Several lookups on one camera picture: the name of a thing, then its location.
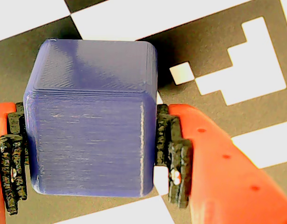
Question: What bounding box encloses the black white marker checkerboard mat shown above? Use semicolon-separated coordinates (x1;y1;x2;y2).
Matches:
0;0;287;224

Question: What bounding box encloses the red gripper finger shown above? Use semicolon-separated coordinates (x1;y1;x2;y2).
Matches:
155;104;287;224
0;102;29;224

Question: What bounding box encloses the blue cube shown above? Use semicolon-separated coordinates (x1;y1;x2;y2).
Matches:
23;38;158;198

